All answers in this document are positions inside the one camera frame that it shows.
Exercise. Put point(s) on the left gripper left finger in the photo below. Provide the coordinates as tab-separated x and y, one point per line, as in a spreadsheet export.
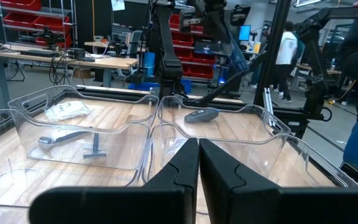
135	205

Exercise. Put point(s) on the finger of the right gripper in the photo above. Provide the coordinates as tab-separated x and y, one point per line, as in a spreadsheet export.
225	35

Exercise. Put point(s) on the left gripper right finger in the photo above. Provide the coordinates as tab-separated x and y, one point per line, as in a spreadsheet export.
291	205

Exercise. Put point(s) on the blue disposable razor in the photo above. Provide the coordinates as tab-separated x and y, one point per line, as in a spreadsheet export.
95	147
64	137

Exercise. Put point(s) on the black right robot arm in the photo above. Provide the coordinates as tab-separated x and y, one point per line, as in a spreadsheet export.
168	62

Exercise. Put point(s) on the black background robot arm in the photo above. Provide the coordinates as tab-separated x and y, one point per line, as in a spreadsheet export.
315	93

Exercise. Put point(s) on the computer monitor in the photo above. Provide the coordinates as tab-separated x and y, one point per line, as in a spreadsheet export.
245	32

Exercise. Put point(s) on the clear plastic bin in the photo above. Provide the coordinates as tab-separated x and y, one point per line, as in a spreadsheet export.
306	168
73	186
129	149
259	149

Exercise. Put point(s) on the rack of red bins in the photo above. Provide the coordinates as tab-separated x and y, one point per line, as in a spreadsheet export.
197	70

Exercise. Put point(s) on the blue plastic bin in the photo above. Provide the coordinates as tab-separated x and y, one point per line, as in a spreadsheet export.
185	85

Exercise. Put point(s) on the blue barrel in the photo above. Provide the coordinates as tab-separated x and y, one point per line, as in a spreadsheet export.
149	63

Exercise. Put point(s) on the silver aluminium extrusion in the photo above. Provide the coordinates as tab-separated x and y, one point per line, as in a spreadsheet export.
267	105

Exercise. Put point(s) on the office chair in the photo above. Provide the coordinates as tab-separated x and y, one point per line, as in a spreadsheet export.
134	43

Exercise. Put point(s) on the wooden top desk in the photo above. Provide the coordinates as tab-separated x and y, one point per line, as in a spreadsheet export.
113	63

